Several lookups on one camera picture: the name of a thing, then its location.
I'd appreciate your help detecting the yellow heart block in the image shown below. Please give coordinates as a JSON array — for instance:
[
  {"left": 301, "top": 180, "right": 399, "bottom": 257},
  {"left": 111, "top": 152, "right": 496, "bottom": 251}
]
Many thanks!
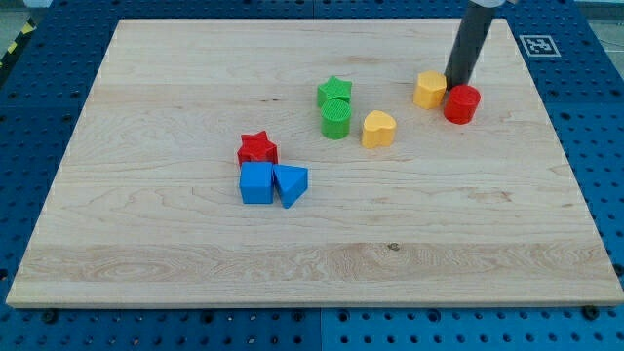
[{"left": 361, "top": 110, "right": 397, "bottom": 148}]

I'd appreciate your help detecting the blue triangle block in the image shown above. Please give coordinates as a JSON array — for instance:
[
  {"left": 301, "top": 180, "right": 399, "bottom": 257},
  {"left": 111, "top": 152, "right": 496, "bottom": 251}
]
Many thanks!
[{"left": 273, "top": 164, "right": 308, "bottom": 209}]

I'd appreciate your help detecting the blue cube block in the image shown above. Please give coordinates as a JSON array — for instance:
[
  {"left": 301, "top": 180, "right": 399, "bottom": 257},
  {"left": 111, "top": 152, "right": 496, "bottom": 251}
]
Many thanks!
[{"left": 239, "top": 162, "right": 274, "bottom": 204}]

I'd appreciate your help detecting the red star block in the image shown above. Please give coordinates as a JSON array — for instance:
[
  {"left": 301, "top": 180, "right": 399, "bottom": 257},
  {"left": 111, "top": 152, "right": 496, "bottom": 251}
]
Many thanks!
[{"left": 237, "top": 131, "right": 279, "bottom": 165}]

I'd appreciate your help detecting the green cylinder block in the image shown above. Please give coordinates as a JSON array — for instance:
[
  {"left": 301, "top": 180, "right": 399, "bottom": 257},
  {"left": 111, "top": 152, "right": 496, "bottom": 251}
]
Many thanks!
[{"left": 321, "top": 99, "right": 352, "bottom": 139}]

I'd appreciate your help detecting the green star block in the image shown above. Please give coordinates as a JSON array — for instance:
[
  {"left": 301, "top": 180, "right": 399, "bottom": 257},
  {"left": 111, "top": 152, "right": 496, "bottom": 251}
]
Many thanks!
[{"left": 317, "top": 76, "right": 352, "bottom": 107}]

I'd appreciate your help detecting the yellow hexagon block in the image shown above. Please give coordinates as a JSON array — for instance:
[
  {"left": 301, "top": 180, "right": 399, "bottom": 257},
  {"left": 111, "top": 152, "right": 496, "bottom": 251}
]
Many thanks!
[{"left": 412, "top": 70, "right": 447, "bottom": 109}]

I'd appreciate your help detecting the red cylinder block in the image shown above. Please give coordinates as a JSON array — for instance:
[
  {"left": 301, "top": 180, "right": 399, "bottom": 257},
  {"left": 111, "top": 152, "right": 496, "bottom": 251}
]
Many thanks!
[{"left": 444, "top": 85, "right": 481, "bottom": 125}]

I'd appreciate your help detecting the wooden board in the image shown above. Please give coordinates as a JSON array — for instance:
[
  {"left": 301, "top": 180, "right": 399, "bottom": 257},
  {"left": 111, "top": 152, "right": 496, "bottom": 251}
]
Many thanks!
[{"left": 7, "top": 19, "right": 623, "bottom": 309}]

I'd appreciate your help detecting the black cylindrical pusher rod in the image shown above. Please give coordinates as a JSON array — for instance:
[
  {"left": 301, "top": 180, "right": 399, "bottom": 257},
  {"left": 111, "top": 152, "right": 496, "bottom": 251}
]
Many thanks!
[{"left": 445, "top": 0, "right": 497, "bottom": 91}]

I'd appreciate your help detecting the white fiducial marker tag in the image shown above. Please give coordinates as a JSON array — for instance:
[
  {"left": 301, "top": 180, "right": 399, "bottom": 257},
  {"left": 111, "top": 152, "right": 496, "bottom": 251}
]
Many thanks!
[{"left": 520, "top": 34, "right": 561, "bottom": 58}]

